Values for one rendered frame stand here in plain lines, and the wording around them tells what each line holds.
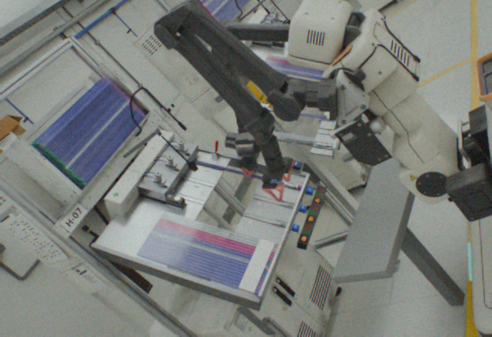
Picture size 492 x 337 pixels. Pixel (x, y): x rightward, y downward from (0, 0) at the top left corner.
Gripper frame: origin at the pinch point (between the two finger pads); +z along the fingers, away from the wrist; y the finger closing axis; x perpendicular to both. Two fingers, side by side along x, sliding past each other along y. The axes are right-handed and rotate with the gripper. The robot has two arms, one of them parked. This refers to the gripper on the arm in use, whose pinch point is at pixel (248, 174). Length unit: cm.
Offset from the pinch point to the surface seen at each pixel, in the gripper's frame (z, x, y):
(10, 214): -3, -84, 61
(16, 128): -17, -106, 25
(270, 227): 1.0, 18.8, 24.9
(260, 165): 0.8, 3.1, -8.1
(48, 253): 18, -72, 61
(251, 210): 1.0, 8.6, 18.9
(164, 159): -4.7, -37.7, 9.0
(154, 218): 1.2, -28.3, 37.2
